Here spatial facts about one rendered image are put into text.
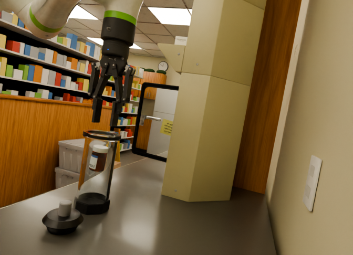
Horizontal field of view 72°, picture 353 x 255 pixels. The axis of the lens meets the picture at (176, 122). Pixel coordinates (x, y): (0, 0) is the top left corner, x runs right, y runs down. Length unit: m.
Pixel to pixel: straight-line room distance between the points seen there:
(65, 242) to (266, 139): 0.94
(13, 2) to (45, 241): 0.81
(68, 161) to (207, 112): 2.53
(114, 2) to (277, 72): 0.82
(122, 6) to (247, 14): 0.50
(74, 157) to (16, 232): 2.50
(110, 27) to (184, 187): 0.59
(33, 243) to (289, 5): 1.31
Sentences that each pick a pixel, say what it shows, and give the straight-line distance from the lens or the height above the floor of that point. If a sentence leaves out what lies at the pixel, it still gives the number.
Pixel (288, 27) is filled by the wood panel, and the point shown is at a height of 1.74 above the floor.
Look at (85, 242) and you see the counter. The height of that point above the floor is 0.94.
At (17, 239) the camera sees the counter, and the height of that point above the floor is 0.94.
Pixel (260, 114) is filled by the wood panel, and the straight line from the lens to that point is 1.24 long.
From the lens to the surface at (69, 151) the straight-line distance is 3.20.
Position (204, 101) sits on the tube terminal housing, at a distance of 0.89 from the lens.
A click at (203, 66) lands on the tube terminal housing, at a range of 0.91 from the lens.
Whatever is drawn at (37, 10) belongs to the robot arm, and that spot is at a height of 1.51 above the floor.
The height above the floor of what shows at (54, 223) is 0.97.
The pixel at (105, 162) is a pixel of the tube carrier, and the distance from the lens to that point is 0.72.
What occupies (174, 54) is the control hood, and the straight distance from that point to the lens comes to 0.95.
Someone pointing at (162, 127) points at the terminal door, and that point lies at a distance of 1.28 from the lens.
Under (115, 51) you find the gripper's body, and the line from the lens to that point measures 0.71.
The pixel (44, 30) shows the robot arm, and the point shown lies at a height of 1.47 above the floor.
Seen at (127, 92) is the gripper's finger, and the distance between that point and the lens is 0.70.
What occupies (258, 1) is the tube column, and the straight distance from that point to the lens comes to 1.09.
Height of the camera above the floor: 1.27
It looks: 3 degrees down
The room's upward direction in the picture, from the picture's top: 10 degrees clockwise
